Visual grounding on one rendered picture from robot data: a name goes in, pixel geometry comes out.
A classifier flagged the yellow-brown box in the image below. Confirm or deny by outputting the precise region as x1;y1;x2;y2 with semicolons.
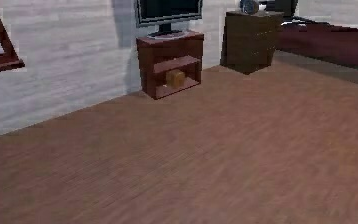
165;69;187;90

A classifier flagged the red-brown television stand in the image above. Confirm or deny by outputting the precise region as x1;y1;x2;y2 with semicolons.
135;30;205;101

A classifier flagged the dark brown chest of drawers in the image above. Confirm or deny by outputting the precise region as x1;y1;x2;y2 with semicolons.
219;10;285;76

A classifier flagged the black television set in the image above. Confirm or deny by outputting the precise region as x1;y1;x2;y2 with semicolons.
134;0;204;37

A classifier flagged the grey round object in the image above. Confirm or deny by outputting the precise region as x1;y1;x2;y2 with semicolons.
239;0;261;15

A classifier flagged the black pillow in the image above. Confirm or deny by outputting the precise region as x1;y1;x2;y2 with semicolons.
265;0;299;18

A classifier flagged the dark red bed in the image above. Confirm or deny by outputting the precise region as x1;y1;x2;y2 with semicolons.
276;17;358;73

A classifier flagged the red-brown framed window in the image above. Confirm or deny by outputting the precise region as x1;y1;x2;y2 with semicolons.
0;0;26;75

